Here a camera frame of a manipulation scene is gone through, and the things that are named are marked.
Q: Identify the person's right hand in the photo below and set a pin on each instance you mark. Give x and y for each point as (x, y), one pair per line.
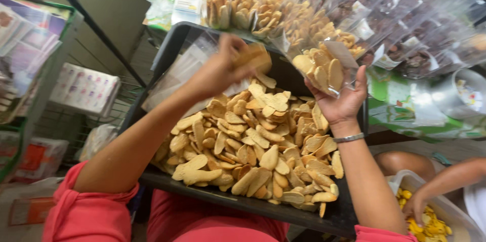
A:
(340, 107)

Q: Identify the person's left hand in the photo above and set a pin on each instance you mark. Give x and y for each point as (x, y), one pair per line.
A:
(218, 69)

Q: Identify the person's left fingers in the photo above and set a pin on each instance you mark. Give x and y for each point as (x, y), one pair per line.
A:
(236, 49)

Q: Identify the handful of tan biscuits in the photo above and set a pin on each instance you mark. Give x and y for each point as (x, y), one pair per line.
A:
(256, 59)

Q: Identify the clear bag with biscuits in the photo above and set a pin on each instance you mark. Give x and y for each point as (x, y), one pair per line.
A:
(322, 69)

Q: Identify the row of packed biscuit bags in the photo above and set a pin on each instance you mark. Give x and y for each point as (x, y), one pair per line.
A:
(262, 5)

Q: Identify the large black tray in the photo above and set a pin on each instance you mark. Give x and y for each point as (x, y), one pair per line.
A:
(288, 71)

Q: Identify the stack of empty clear bags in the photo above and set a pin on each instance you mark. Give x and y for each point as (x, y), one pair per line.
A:
(182, 71)

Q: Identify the pile of loose tan biscuits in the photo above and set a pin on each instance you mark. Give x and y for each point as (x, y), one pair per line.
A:
(258, 147)

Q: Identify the white patterned packet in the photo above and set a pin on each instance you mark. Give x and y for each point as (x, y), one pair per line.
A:
(85, 88)

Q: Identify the crumpled clear plastic bag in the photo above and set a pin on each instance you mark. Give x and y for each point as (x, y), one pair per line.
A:
(97, 141)

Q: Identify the heap of brown cookie bags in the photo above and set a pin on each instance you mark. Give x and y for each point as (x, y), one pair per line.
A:
(410, 18)

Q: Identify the green rack with goods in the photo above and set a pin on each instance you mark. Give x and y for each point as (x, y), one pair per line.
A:
(26, 44)

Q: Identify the person's pink clothing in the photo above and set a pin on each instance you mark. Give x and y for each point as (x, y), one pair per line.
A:
(95, 217)

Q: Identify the red and white bag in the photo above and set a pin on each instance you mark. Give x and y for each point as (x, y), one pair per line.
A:
(38, 158)

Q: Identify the clear plastic tub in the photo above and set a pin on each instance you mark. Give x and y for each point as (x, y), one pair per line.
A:
(461, 96)

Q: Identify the yellow snack pieces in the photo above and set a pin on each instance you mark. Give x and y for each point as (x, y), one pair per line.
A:
(431, 227)

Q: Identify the white bag with orange box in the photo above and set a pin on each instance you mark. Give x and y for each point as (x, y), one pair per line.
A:
(26, 209)

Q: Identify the white plastic container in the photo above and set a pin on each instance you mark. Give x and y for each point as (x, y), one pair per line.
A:
(455, 211)

